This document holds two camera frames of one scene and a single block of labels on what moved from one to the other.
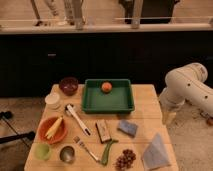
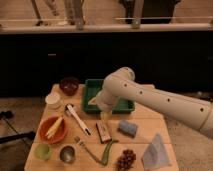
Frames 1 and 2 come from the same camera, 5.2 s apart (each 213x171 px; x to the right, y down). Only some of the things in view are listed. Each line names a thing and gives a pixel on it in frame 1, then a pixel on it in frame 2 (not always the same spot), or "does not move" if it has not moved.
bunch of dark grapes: [125, 161] does not move
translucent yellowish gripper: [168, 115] to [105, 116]
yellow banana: [54, 127] does not move
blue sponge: [128, 127] does not move
